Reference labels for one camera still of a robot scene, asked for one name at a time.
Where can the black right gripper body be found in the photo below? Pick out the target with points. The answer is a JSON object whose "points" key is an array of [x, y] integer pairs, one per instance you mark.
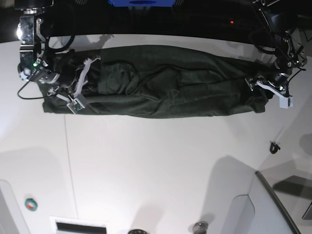
{"points": [[62, 73]]}

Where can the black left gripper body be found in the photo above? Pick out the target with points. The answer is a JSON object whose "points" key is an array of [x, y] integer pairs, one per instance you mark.
{"points": [[280, 71]]}

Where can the dark green t-shirt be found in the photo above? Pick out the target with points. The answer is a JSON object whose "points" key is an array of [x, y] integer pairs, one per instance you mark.
{"points": [[153, 81]]}

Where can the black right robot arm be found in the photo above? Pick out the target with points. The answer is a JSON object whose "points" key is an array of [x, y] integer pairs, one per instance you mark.
{"points": [[34, 32]]}

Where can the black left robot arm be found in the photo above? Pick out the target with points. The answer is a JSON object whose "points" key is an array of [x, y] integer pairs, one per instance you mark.
{"points": [[282, 29]]}

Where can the small black clip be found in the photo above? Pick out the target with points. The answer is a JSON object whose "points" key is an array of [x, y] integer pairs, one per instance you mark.
{"points": [[274, 147]]}

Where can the green red tape roll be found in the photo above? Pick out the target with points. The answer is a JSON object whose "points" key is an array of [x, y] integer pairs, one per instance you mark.
{"points": [[31, 204]]}

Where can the round metal knob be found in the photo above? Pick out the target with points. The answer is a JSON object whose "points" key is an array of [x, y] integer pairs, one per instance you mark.
{"points": [[200, 227]]}

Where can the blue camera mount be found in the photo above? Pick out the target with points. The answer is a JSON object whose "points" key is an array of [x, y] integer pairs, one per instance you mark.
{"points": [[142, 3]]}

